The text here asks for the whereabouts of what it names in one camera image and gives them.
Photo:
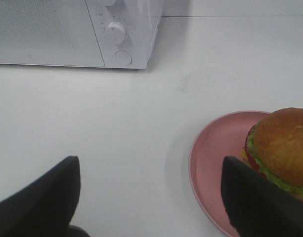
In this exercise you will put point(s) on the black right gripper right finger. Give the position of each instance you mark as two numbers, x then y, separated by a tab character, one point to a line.
256	207

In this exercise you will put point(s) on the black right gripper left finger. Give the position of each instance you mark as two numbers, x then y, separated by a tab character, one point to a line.
45	207

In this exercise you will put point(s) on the burger with lettuce and cheese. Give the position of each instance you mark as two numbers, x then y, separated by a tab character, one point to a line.
274	148

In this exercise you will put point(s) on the pink round plate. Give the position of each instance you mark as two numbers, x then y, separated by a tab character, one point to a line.
224	136

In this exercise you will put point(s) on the round white door release button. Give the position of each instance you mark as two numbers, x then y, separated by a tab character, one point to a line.
123	57

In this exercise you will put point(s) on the white microwave door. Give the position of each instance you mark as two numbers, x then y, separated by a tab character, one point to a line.
48	33

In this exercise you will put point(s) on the white lower microwave knob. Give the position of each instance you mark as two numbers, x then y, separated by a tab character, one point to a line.
116	32

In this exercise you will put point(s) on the white microwave knob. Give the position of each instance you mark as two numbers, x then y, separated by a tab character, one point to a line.
107	2
116	32

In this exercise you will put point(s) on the white microwave oven body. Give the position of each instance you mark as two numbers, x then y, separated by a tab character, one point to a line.
141	19

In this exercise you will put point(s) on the white upper microwave knob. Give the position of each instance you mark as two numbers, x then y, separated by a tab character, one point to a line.
107	2

